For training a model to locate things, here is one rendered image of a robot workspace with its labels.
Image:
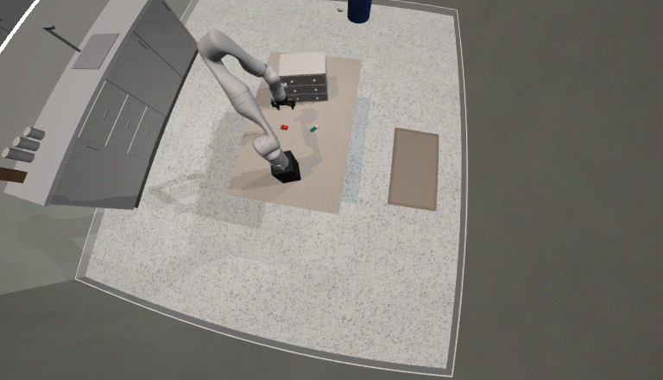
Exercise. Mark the grey chest of drawers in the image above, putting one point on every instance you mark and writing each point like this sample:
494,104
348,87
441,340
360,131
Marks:
304,64

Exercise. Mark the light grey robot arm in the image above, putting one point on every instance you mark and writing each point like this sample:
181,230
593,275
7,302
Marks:
212,48

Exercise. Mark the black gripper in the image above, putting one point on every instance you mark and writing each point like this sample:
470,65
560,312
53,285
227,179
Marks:
285,101

